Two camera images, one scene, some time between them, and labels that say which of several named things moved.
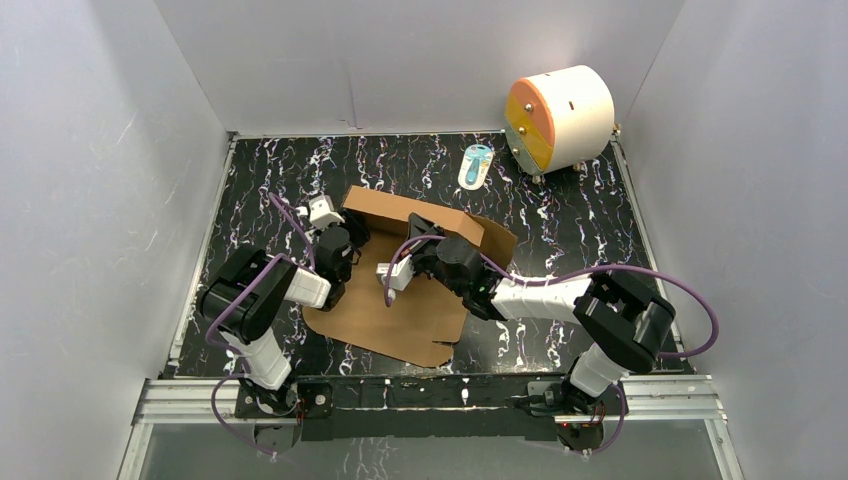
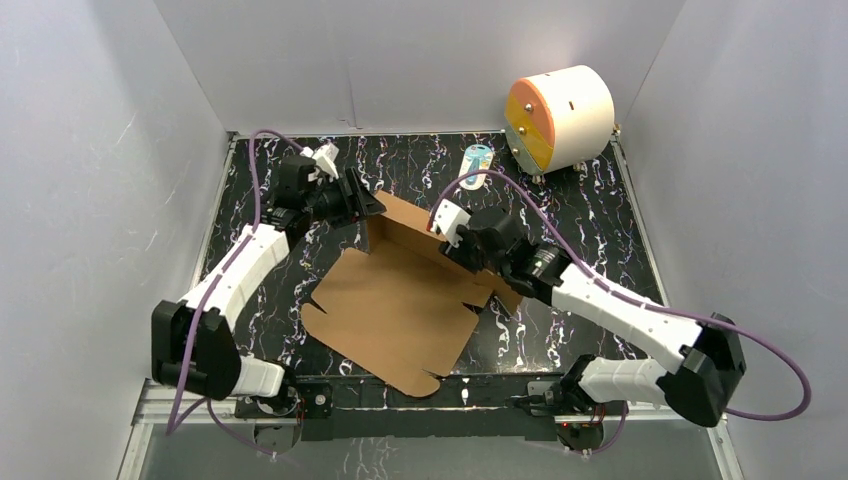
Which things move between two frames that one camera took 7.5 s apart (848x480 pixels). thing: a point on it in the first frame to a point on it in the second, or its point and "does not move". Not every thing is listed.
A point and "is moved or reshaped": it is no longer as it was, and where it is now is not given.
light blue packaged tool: [475, 166] does not move
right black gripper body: [428, 262] to [490, 261]
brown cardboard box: [418, 316] is moved or reshaped
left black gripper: [356, 229] to [354, 201]
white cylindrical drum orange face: [559, 120] does not move
